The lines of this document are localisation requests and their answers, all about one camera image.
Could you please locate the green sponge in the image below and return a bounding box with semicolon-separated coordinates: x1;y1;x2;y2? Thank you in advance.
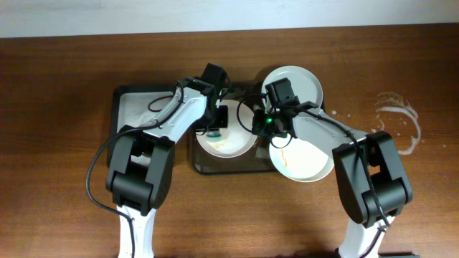
206;130;222;141

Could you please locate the rear white plate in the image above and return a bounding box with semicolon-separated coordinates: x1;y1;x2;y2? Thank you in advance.
261;66;323;108

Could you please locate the centre black dish tray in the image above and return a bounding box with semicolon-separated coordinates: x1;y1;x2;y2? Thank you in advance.
187;82;275;176

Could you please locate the pink-white plate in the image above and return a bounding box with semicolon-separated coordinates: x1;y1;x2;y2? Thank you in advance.
196;100;257;158

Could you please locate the left black soapy tray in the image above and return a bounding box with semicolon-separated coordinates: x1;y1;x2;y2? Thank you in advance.
109;84;175;167

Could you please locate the front white dirty plate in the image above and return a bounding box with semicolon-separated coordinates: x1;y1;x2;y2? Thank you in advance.
269;136;334;183

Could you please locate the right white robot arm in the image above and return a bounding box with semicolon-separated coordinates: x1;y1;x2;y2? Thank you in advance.
252;102;413;257

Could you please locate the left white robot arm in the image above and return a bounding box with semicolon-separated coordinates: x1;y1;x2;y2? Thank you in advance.
105;75;227;257

